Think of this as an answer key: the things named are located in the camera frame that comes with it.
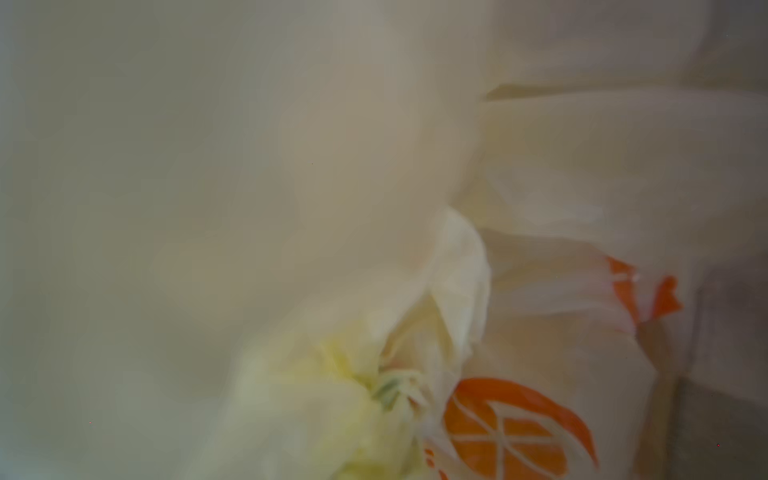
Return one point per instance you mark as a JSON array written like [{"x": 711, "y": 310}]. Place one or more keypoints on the yellow plastic grocery bag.
[{"x": 360, "y": 239}]

